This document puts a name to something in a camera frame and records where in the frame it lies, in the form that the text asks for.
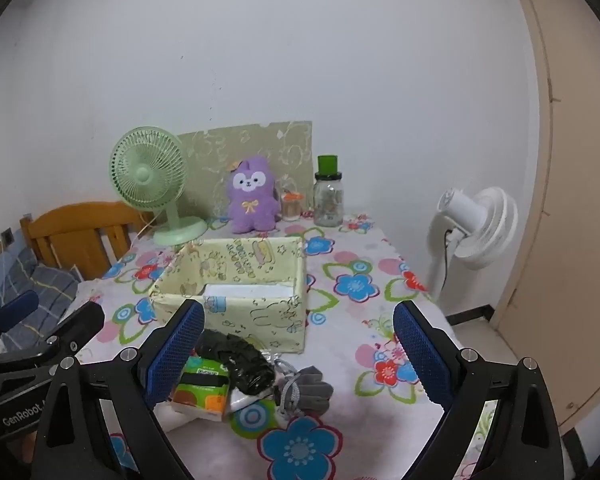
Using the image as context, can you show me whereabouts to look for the purple plush toy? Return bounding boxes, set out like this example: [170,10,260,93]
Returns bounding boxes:
[226,156,282,235]

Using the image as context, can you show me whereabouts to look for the glass jar green lid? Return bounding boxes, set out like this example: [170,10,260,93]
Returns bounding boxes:
[313,155,345,227]

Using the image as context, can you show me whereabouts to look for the black fan power cable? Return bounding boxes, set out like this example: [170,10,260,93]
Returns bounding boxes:
[442,229,455,306]

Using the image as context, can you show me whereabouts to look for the grey knit glove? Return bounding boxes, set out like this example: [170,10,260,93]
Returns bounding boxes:
[275,366,334,418]

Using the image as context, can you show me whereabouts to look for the green printed cardboard sheet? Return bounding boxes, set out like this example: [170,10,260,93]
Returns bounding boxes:
[177,121,313,221]

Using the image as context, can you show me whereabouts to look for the white standing fan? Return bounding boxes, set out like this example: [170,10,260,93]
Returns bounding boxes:
[426,186,519,301]

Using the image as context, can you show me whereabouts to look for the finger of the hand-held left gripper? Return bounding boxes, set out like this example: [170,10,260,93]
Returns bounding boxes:
[0,301,106,376]
[0,290,40,358]

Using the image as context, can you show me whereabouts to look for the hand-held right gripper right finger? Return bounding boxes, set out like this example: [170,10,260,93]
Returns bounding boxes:
[392,300,566,480]

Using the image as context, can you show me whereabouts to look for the green desk fan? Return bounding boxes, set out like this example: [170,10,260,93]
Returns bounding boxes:
[109,126,209,247]

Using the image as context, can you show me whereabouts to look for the grey plaid pillow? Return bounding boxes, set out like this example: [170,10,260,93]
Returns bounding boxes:
[0,247,81,331]

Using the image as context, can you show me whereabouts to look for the yellow printed storage box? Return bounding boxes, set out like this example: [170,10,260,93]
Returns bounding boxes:
[149,236,308,356]

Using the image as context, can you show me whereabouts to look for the printed tissue packet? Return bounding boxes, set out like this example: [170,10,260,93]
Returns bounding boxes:
[170,355,231,423]

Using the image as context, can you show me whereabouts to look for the beige door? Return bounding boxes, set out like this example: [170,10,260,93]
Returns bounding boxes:
[495,0,600,431]

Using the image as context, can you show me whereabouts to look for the cotton swab jar orange lid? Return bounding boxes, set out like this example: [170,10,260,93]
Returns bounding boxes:
[280,187,303,222]

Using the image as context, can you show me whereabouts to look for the white fan cord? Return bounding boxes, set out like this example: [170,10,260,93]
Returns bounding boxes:
[134,211,157,242]

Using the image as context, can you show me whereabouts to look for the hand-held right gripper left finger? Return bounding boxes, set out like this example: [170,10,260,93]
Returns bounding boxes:
[30,299,207,480]

